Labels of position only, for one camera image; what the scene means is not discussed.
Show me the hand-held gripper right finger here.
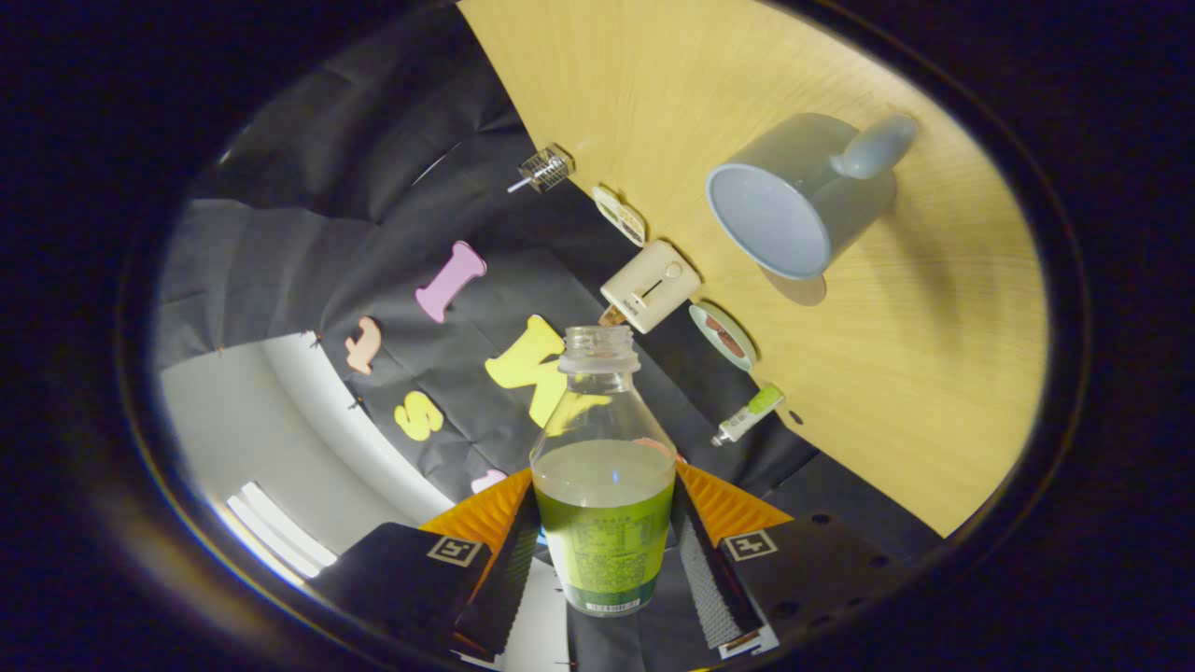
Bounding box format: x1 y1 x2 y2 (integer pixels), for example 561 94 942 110
674 459 911 659

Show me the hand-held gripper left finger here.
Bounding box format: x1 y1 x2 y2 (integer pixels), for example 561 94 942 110
308 467 542 665

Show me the green label juice bottle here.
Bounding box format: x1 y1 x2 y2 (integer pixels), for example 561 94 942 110
529 325 678 619

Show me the round brown coaster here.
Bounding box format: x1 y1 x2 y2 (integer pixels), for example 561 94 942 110
759 266 828 307

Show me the white cup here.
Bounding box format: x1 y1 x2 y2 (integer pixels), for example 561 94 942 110
705 112 921 282

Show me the slim white green bottle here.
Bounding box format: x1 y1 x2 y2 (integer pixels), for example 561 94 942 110
710 383 786 448

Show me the ceiling light panel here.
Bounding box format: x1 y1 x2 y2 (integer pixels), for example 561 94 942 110
224 481 339 580

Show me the pale green plate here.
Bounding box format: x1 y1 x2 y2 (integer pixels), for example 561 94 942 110
689 301 759 372

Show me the white toaster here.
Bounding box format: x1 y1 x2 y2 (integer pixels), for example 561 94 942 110
599 240 703 335

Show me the wooden table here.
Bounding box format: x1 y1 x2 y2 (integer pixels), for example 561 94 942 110
457 0 1049 538

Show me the white divided sauce tray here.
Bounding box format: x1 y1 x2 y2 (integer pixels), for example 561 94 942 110
591 185 648 248

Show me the black backdrop cloth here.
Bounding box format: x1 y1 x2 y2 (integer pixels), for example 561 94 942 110
154 5 944 672

